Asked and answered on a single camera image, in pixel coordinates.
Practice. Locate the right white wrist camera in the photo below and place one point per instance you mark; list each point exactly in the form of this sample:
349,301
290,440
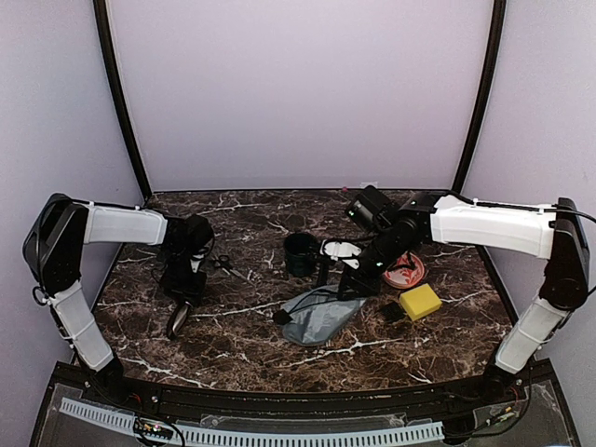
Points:
343,251

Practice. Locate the dark green mug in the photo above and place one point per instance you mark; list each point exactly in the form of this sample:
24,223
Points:
300,254

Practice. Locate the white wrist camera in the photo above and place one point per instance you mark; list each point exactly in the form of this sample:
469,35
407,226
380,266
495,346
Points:
196,260
343,251

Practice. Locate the black front table rail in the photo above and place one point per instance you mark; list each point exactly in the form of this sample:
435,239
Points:
445,399

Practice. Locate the left black frame post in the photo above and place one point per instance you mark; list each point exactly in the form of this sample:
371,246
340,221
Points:
109,57

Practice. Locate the small black scissors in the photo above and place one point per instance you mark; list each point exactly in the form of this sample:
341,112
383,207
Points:
223,261

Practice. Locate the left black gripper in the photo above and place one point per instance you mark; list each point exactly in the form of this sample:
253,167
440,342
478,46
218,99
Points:
191,292

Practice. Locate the yellow sponge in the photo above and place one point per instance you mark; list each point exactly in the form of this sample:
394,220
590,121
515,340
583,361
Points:
420,302

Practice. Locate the black frame post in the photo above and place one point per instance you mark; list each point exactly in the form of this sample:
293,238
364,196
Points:
109,57
483,94

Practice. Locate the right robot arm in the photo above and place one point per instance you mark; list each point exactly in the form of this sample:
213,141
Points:
553,233

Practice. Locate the right black frame post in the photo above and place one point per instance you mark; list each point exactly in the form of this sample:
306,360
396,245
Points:
483,94

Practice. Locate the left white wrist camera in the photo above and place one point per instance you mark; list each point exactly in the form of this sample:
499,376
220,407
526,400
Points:
196,260

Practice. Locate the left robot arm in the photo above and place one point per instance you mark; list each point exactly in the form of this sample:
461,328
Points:
53,250

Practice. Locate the white slotted cable duct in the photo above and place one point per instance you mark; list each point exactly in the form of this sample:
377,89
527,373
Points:
221,431

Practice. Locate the silver hair clipper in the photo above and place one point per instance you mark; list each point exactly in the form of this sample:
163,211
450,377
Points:
178,319

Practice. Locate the grey zipper pouch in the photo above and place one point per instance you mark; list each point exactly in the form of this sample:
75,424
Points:
314,317

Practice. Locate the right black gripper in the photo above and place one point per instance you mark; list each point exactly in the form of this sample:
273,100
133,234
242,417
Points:
366,287

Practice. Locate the black clipper guard comb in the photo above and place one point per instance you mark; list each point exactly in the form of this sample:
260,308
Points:
392,312

